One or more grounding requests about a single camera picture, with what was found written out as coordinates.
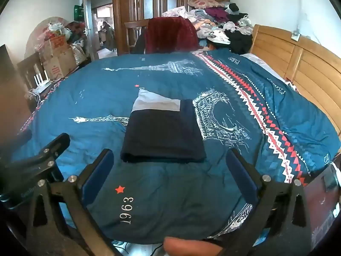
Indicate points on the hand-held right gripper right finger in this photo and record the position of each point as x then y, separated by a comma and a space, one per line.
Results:
241, 176

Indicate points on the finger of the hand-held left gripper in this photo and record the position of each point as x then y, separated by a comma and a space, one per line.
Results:
53, 145

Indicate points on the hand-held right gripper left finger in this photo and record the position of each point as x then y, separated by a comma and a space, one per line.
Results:
97, 173

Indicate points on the dark navy garment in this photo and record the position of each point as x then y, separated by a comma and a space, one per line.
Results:
162, 133

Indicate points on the pile of clothes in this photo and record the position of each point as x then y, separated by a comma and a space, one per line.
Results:
213, 18

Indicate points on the white router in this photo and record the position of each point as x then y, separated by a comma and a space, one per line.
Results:
42, 85

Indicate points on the dark wooden cabinet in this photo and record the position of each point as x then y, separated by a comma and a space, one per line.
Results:
10, 93

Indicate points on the blue printed duvet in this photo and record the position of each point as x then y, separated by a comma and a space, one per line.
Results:
106, 90

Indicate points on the dark red nightstand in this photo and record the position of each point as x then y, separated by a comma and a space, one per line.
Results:
319, 205

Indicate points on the person's leg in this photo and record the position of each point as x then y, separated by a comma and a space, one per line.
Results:
189, 246

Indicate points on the black phone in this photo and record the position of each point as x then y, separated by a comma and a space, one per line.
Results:
331, 181

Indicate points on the white plastic bag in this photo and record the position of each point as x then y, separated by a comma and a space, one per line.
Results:
57, 29

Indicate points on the grey door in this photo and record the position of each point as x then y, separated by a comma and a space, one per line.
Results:
88, 26

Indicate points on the wooden headboard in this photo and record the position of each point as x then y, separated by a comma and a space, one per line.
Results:
306, 66

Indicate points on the green box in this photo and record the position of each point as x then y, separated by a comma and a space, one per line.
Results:
78, 13

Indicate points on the wooden chair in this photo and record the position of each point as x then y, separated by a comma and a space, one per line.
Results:
133, 25

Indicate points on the dark red knitted cloth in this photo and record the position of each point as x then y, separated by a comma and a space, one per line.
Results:
170, 34

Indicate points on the wall socket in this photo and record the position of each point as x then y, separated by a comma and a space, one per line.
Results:
295, 36

